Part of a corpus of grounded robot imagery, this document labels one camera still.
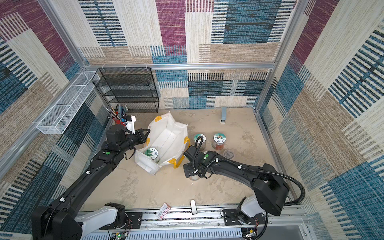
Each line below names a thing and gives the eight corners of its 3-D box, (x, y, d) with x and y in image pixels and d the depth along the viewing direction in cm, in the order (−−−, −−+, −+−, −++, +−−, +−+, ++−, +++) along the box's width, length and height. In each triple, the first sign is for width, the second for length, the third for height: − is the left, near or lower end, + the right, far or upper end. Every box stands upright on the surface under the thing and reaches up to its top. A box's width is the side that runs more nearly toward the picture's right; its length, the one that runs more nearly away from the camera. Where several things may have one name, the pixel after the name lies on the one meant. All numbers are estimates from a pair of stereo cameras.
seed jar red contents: (212, 150, 99) (213, 143, 93) (211, 140, 104) (212, 132, 98) (224, 150, 99) (227, 143, 93) (223, 140, 104) (225, 132, 98)
